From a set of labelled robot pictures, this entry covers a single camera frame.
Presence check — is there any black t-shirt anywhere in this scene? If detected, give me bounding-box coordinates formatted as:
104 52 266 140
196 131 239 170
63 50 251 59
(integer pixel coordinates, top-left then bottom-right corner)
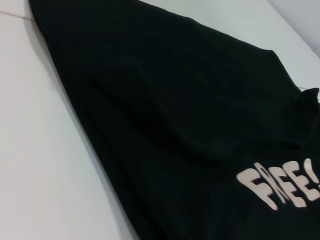
27 0 320 240

